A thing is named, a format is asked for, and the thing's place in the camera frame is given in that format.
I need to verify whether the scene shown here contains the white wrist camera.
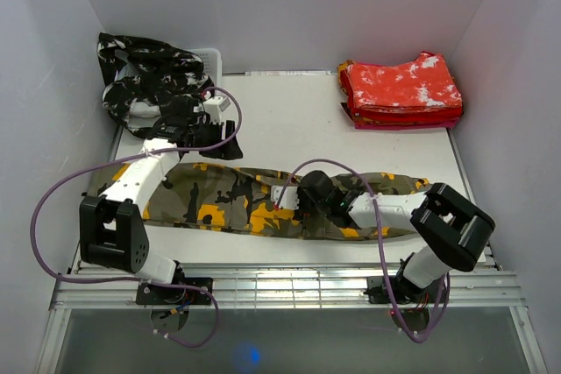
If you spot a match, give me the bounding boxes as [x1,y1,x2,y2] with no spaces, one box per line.
[270,186,299,210]
[202,96,231,124]

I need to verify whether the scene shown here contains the purple cable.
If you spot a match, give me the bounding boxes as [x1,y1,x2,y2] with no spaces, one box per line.
[273,158,451,344]
[29,86,244,349]

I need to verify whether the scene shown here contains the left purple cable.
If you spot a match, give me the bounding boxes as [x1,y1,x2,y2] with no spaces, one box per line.
[29,86,244,349]

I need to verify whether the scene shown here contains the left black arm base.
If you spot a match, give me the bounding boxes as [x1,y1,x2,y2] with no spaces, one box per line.
[135,277,214,306]

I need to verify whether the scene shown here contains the red folded trousers stack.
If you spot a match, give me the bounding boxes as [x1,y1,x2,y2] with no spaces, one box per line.
[337,72,463,131]

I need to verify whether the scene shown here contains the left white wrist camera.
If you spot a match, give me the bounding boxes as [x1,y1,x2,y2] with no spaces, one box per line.
[202,96,231,124]

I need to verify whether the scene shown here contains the orange green camouflage trousers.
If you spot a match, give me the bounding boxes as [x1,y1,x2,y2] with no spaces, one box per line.
[86,162,433,242]

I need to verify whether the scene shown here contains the black white camouflage trousers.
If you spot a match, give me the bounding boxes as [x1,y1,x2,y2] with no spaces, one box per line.
[97,32,215,139]

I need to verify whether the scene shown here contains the aluminium rail frame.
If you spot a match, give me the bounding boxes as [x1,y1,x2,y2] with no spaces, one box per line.
[51,264,526,310]

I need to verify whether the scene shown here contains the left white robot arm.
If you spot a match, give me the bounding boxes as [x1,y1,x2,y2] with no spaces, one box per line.
[79,87,243,304]

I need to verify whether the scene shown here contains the white plastic basket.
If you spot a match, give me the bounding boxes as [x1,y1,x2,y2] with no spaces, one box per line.
[115,48,222,123]

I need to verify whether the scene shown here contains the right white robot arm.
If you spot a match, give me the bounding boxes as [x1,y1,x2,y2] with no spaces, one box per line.
[288,171,495,301]

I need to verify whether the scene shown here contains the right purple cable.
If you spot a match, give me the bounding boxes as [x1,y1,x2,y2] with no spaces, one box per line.
[273,158,451,344]

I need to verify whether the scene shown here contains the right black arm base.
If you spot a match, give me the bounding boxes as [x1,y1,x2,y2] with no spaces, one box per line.
[364,276,441,305]

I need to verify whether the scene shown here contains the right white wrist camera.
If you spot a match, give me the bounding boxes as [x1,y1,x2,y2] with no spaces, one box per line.
[270,186,299,210]

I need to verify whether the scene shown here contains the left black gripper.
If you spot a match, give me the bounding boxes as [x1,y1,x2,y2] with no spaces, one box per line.
[189,117,244,161]

